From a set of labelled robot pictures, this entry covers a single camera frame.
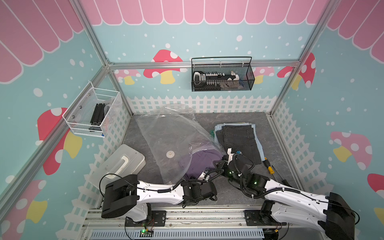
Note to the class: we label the light blue garment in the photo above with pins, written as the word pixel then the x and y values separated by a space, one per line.
pixel 253 126

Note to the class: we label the yellow black screwdriver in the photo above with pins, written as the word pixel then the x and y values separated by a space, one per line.
pixel 269 168

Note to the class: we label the black part in white basket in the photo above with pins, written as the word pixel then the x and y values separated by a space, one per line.
pixel 97 117

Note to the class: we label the white wire mesh basket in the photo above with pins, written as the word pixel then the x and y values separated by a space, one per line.
pixel 79 114

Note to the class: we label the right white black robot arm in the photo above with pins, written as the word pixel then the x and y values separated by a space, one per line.
pixel 329 214

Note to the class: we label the black wire mesh basket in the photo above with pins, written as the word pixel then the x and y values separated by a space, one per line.
pixel 239 65

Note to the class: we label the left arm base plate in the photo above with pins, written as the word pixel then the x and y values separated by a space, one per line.
pixel 154 219

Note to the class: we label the clear plastic vacuum bag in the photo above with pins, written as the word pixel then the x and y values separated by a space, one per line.
pixel 174 127

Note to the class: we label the small green circuit board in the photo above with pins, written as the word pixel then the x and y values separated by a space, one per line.
pixel 146 233

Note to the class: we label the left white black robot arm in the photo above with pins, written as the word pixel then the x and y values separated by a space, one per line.
pixel 130 197

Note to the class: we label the white round bag valve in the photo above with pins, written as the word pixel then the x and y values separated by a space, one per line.
pixel 170 154

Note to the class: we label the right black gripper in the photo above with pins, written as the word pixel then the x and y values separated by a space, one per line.
pixel 223 165

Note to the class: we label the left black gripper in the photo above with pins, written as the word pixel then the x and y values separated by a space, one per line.
pixel 192 182

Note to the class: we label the black handled screwdriver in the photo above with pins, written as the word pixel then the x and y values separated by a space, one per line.
pixel 284 181

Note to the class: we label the white black items in basket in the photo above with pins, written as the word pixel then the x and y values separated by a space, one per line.
pixel 216 81

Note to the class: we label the dark grey denim trousers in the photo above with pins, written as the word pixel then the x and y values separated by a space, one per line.
pixel 242 141

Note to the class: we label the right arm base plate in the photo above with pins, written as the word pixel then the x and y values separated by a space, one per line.
pixel 260 218

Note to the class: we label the purple garment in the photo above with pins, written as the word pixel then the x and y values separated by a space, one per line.
pixel 199 162

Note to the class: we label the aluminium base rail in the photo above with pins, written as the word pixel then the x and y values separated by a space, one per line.
pixel 196 223

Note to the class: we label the translucent plastic storage box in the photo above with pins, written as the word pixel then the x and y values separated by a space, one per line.
pixel 124 161

